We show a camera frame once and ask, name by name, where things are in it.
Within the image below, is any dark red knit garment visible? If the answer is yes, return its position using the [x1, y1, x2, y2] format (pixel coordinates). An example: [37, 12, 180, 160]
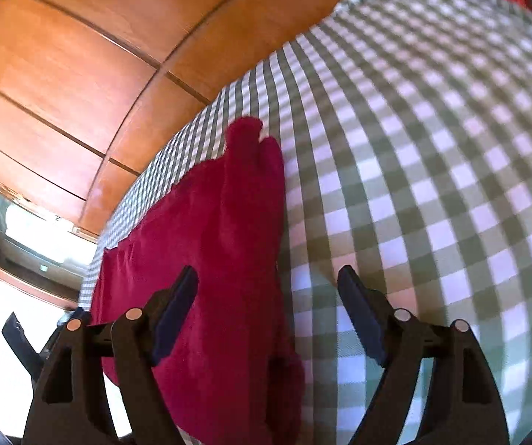
[91, 116, 305, 444]

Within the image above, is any green white checkered bedspread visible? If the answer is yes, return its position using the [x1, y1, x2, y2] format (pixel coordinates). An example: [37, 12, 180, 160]
[99, 0, 532, 444]

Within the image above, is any wood framed mirror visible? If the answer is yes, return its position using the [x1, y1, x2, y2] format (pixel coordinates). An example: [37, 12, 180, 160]
[0, 185, 97, 309]

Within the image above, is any wooden panelled wardrobe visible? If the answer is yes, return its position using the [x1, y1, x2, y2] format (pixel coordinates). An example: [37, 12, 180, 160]
[0, 0, 338, 233]

